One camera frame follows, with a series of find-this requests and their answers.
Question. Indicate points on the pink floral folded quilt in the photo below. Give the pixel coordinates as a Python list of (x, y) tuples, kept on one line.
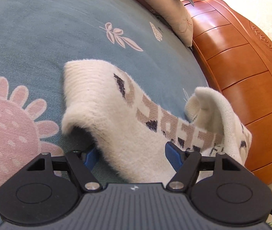
[(174, 16)]

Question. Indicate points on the white fuzzy sweater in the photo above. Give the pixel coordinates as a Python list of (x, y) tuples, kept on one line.
[(126, 136)]

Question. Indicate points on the blue floral bed sheet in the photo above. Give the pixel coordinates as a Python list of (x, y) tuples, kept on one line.
[(30, 40)]

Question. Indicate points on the wooden headboard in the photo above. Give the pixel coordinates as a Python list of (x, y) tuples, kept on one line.
[(241, 76)]

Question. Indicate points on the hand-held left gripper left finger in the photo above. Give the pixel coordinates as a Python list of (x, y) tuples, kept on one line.
[(91, 157)]

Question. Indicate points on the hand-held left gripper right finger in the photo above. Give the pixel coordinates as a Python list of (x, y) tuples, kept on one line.
[(173, 155)]

